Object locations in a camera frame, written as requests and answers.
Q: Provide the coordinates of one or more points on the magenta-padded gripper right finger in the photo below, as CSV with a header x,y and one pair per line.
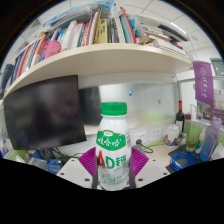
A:
x,y
150,171

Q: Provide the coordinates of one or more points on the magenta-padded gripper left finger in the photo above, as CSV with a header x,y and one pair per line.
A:
x,y
71,171

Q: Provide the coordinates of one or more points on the white drink bottle green cap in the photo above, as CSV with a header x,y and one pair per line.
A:
x,y
113,150

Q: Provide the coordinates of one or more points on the translucent purple water bottle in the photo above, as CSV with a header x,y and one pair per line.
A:
x,y
210,143

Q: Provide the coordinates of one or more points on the small blue box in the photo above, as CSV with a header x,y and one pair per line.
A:
x,y
55,165

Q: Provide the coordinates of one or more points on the white round jar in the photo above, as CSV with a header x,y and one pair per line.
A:
x,y
172,133

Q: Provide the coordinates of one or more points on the dark blue mouse pad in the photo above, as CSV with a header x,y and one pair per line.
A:
x,y
198,158

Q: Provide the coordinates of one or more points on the green translucent cup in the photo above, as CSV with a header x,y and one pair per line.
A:
x,y
192,138

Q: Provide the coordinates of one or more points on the dark wine bottle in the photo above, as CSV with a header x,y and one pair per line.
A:
x,y
180,121

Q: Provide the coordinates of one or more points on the black computer monitor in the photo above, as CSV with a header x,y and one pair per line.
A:
x,y
43,113

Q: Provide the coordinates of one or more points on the purple hanging banner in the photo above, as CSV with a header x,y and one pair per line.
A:
x,y
203,83

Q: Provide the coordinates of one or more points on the dark blue box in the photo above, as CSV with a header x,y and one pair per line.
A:
x,y
6,76

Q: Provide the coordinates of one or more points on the white shelf with books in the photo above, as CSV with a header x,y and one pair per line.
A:
x,y
100,60

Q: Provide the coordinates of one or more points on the ceiling lights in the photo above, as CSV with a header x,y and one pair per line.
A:
x,y
178,27

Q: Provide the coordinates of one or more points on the white wall sockets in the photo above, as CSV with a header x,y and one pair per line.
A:
x,y
140,137

